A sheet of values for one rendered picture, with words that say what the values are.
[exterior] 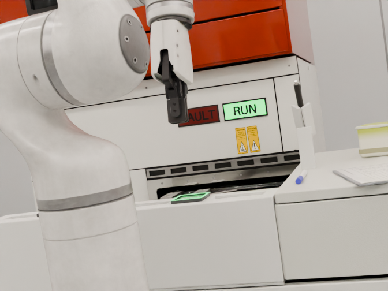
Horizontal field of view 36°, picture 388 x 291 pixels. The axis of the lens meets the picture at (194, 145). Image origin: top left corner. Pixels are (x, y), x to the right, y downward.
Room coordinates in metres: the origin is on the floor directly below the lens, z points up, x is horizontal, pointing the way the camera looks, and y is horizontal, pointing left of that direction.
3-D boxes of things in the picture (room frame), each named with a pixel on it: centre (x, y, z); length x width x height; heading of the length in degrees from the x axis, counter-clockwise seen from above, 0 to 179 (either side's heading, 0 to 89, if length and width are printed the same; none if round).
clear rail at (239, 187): (1.60, -0.08, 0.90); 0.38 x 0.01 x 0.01; 74
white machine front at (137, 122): (1.67, 0.10, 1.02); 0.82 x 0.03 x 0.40; 74
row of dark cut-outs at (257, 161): (1.61, -0.07, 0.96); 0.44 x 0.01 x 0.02; 74
